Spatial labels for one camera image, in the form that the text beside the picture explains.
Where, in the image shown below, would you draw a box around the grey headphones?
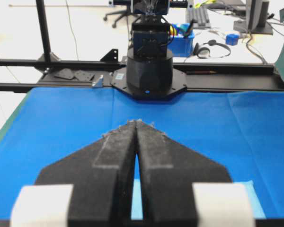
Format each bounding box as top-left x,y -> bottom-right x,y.
183,39 -> 231,63

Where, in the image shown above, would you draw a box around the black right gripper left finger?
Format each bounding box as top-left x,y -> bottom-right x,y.
10,120 -> 139,227

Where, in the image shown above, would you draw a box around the dark blue table cloth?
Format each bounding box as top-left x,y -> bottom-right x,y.
0,87 -> 284,219

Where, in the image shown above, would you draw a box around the black aluminium frame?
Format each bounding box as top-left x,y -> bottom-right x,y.
0,0 -> 284,93

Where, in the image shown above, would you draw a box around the black office chair base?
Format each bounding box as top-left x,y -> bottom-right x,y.
103,4 -> 133,28

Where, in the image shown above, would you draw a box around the blue plastic bin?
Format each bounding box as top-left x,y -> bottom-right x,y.
168,23 -> 195,57

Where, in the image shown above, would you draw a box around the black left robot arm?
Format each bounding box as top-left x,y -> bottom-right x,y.
111,0 -> 193,99

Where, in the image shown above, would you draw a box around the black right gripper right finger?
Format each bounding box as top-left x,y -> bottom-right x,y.
135,120 -> 256,227

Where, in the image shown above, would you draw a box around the small blue box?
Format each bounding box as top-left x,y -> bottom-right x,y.
225,34 -> 240,46

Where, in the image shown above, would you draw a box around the silver corner bracket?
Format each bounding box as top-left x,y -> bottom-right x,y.
92,74 -> 104,88

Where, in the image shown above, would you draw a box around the black monitor stand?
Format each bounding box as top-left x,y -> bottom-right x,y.
233,0 -> 273,35

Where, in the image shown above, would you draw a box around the black keyboard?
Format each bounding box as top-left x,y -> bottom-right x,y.
186,6 -> 211,29

